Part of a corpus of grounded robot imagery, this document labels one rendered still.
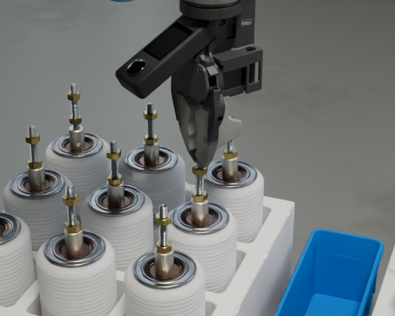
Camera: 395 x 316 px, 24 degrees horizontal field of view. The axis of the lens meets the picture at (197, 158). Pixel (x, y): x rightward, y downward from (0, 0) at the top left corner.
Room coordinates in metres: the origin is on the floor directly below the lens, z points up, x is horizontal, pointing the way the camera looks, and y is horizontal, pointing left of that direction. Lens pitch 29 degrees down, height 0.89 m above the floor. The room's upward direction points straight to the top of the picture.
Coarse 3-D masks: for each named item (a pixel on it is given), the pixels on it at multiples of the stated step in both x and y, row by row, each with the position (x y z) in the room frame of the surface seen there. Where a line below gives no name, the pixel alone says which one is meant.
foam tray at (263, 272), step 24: (264, 216) 1.12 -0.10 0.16; (288, 216) 1.10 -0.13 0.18; (264, 240) 1.03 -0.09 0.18; (288, 240) 1.11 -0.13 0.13; (240, 264) 1.01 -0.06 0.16; (264, 264) 0.99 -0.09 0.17; (288, 264) 1.12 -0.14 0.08; (120, 288) 0.95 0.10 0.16; (240, 288) 0.93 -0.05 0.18; (264, 288) 1.00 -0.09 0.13; (0, 312) 0.88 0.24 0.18; (24, 312) 0.88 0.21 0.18; (120, 312) 0.88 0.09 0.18; (216, 312) 0.88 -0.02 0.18; (240, 312) 0.90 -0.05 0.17; (264, 312) 1.00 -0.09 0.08
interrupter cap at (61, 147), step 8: (64, 136) 1.20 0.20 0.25; (88, 136) 1.20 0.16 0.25; (96, 136) 1.20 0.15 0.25; (56, 144) 1.17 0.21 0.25; (64, 144) 1.18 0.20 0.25; (88, 144) 1.18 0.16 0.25; (96, 144) 1.17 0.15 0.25; (56, 152) 1.15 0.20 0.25; (64, 152) 1.15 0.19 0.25; (72, 152) 1.15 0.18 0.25; (80, 152) 1.15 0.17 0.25; (88, 152) 1.15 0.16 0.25; (96, 152) 1.15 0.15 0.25
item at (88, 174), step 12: (48, 156) 1.15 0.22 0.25; (96, 156) 1.15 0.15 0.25; (48, 168) 1.15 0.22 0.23; (60, 168) 1.13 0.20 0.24; (72, 168) 1.13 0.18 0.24; (84, 168) 1.13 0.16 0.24; (96, 168) 1.14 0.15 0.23; (108, 168) 1.16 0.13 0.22; (72, 180) 1.13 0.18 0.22; (84, 180) 1.13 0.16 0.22; (96, 180) 1.14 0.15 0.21; (84, 192) 1.13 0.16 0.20
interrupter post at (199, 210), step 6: (192, 204) 0.97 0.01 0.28; (198, 204) 0.97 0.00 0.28; (204, 204) 0.97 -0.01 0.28; (192, 210) 0.97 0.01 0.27; (198, 210) 0.97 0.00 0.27; (204, 210) 0.97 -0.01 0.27; (192, 216) 0.97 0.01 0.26; (198, 216) 0.97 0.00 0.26; (204, 216) 0.97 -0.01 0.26; (198, 222) 0.97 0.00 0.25; (204, 222) 0.97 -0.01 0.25
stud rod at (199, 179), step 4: (196, 160) 0.98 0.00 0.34; (196, 164) 0.98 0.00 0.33; (200, 168) 0.98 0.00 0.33; (196, 176) 0.98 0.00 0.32; (200, 176) 0.98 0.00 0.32; (196, 180) 0.98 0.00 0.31; (200, 180) 0.98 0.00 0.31; (196, 184) 0.98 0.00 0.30; (200, 184) 0.98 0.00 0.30; (196, 188) 0.98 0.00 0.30; (200, 188) 0.98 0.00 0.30; (196, 192) 0.98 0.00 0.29; (200, 192) 0.98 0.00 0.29
